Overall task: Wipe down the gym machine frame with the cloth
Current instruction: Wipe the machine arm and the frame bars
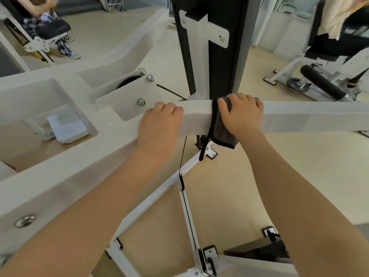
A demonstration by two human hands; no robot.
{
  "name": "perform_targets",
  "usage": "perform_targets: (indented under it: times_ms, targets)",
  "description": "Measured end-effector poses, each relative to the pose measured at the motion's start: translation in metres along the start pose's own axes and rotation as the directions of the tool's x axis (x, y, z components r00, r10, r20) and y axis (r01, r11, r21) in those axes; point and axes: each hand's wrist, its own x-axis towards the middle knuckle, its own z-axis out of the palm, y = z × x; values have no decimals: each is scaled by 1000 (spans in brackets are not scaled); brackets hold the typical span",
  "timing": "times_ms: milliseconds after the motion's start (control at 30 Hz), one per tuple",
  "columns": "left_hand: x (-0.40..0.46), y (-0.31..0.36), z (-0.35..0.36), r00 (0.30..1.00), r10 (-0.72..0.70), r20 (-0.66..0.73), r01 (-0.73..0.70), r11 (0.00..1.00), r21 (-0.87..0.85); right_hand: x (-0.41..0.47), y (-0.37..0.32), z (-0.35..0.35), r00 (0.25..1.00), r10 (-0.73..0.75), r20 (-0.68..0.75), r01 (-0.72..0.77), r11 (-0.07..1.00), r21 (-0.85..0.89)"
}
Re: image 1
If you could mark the person's left forearm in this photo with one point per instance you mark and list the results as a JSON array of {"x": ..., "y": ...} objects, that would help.
[{"x": 75, "y": 227}]

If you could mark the dark grey cleaning cloth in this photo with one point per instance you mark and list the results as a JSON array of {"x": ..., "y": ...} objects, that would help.
[{"x": 222, "y": 135}]

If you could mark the white bench frame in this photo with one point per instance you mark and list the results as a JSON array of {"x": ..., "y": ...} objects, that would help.
[{"x": 354, "y": 69}]

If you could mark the metal step ladder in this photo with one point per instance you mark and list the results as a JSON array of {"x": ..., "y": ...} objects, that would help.
[{"x": 111, "y": 2}]

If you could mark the person's left hand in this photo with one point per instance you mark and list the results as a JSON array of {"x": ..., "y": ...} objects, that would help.
[{"x": 158, "y": 129}]

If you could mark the person's right forearm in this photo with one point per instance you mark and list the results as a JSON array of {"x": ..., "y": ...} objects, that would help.
[{"x": 311, "y": 216}]

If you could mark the white gym machine frame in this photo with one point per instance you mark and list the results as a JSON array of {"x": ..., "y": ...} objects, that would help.
[{"x": 302, "y": 115}]

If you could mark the person's right hand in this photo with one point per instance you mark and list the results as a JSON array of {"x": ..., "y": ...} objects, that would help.
[{"x": 245, "y": 118}]

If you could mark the dark staircase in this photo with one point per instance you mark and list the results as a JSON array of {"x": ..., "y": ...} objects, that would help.
[{"x": 77, "y": 5}]

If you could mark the white flat floor platform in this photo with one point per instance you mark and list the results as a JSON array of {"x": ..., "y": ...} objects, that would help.
[{"x": 67, "y": 125}]

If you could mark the black foam roller pad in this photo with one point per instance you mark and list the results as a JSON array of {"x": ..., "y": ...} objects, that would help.
[{"x": 323, "y": 82}]

